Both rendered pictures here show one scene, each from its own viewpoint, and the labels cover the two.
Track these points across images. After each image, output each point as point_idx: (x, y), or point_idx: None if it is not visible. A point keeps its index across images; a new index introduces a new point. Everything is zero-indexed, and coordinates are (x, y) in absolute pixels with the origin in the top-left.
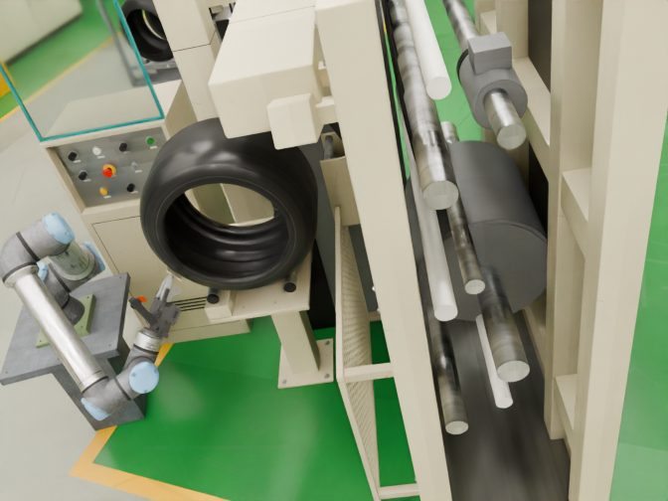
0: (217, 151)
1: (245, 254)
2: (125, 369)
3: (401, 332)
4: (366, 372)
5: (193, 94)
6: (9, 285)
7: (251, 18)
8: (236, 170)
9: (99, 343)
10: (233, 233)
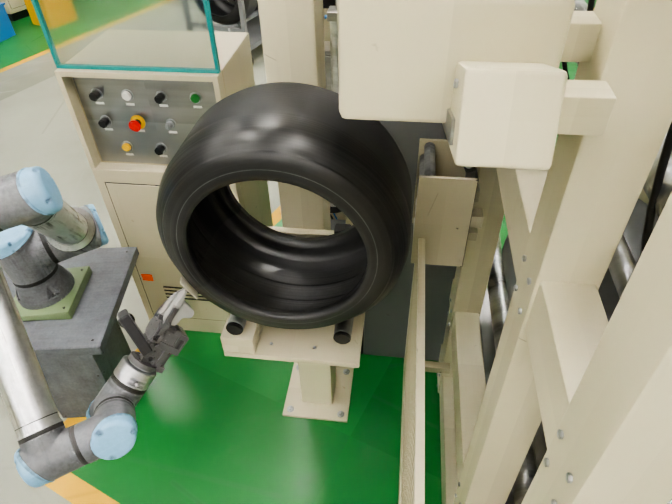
0: (294, 134)
1: (287, 273)
2: (93, 408)
3: None
4: None
5: (269, 44)
6: None
7: None
8: (317, 169)
9: (81, 334)
10: (277, 241)
